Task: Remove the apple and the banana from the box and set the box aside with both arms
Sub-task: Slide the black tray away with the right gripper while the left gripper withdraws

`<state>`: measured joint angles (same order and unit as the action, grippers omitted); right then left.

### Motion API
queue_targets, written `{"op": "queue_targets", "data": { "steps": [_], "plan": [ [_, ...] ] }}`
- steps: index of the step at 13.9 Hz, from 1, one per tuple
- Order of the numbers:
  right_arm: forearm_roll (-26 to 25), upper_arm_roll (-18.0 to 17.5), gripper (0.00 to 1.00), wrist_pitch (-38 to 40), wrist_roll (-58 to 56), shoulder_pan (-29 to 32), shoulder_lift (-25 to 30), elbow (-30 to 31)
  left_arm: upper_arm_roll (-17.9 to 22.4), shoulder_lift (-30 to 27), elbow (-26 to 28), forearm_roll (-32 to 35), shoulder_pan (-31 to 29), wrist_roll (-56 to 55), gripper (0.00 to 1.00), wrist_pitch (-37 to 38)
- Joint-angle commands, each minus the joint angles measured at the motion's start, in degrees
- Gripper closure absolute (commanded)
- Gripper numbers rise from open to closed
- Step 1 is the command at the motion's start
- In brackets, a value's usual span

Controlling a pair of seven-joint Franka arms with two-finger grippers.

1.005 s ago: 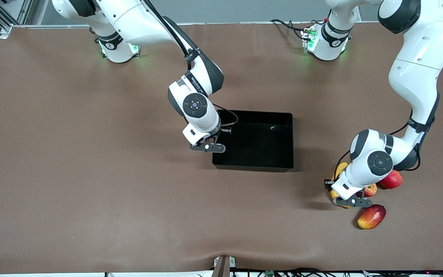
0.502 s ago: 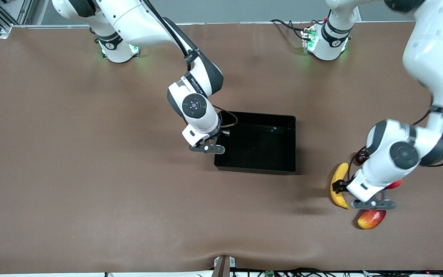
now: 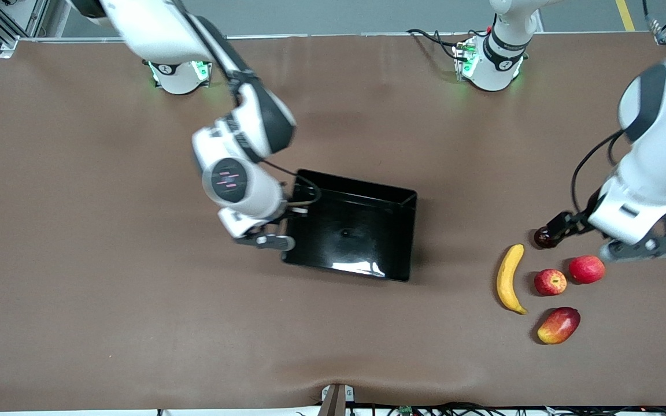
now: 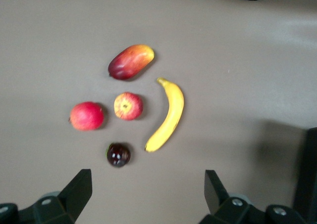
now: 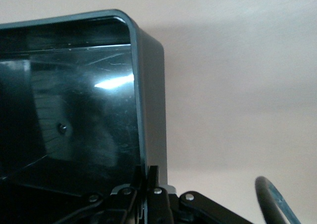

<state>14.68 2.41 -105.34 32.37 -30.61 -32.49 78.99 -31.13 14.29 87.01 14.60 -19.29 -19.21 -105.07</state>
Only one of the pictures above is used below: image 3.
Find dark purple plum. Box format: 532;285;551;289
534;226;559;250

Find small red yellow apple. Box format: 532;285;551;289
534;269;568;296

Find black plastic box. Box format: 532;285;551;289
282;169;418;283

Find yellow banana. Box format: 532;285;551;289
496;244;528;315

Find red yellow mango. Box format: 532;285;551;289
537;307;581;345

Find brown table cover mat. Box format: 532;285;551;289
0;32;666;412

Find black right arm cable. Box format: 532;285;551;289
262;161;322;206

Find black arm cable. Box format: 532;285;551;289
262;161;322;206
570;129;626;216

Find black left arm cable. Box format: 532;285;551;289
570;129;626;216

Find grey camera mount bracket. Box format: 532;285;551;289
319;383;356;416

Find black cables at arm base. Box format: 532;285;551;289
406;28;487;62

